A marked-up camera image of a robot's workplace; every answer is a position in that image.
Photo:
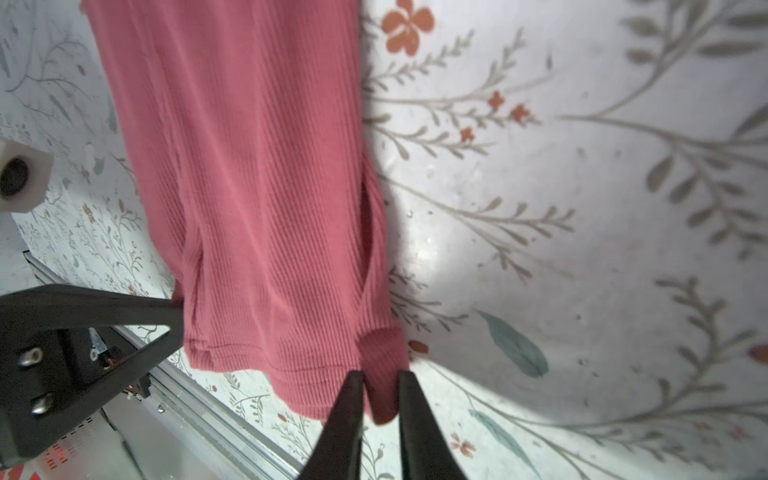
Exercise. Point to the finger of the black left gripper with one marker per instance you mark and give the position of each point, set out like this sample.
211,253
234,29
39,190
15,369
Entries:
67,351

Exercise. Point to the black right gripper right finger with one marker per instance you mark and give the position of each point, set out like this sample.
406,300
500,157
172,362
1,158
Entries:
424,453

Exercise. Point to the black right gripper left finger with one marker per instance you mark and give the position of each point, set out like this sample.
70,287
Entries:
338,449

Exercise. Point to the pink tank top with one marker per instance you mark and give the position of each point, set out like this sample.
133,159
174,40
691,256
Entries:
242,121

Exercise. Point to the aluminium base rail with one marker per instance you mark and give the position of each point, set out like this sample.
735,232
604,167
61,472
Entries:
165,427

